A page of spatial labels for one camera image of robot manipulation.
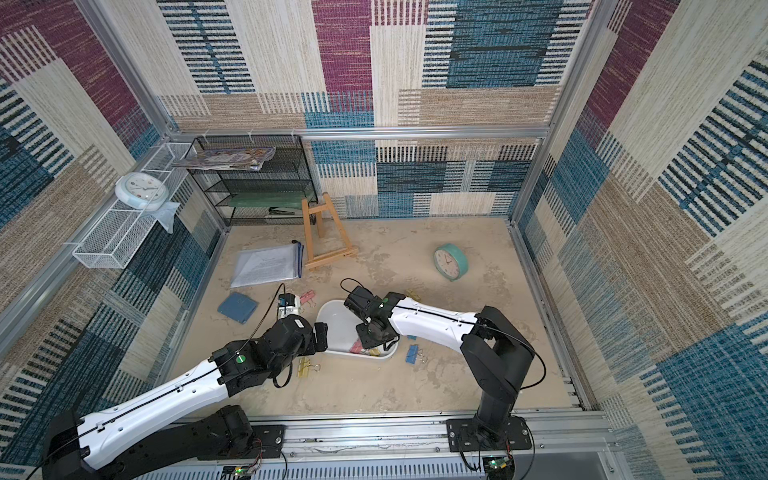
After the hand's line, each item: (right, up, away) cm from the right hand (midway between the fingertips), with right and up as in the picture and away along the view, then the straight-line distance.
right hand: (370, 336), depth 86 cm
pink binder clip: (-4, -4, +1) cm, 6 cm away
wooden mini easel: (-18, +28, +31) cm, 45 cm away
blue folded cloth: (-43, +6, +11) cm, 45 cm away
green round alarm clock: (+25, +20, +11) cm, 34 cm away
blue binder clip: (+13, -5, 0) cm, 14 cm away
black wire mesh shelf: (-38, +45, +26) cm, 64 cm away
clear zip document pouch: (-38, +19, +22) cm, 48 cm away
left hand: (-14, +4, -7) cm, 16 cm away
